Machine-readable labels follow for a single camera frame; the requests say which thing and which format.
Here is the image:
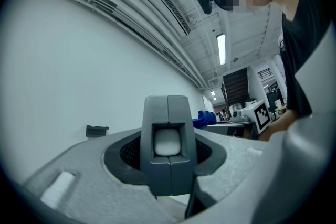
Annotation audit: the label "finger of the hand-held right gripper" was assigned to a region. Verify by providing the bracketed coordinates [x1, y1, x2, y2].
[202, 122, 245, 137]

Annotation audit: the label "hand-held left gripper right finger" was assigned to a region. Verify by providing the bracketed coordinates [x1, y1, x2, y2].
[185, 129, 268, 224]

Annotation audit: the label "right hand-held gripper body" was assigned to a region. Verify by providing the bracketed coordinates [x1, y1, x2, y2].
[229, 99, 271, 131]

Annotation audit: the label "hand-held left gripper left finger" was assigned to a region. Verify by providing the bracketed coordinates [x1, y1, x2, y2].
[22, 128, 174, 224]

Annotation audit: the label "blue cleaning cloth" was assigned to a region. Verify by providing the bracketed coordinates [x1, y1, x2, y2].
[192, 110, 217, 130]

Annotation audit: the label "person's right forearm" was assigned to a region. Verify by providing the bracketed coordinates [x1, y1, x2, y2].
[258, 109, 299, 142]

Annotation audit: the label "person's black shirt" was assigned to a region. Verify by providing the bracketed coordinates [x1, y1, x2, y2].
[278, 0, 334, 118]

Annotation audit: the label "ceiling tube light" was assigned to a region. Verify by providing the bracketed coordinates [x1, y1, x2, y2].
[216, 33, 227, 66]

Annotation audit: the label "white ceiling air conditioner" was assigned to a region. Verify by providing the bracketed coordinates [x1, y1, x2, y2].
[133, 0, 192, 37]

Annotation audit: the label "white ceiling pipe run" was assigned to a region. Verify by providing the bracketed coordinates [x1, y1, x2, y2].
[33, 0, 208, 89]

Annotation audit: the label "black wall shelf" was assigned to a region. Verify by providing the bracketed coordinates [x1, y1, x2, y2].
[86, 124, 110, 138]

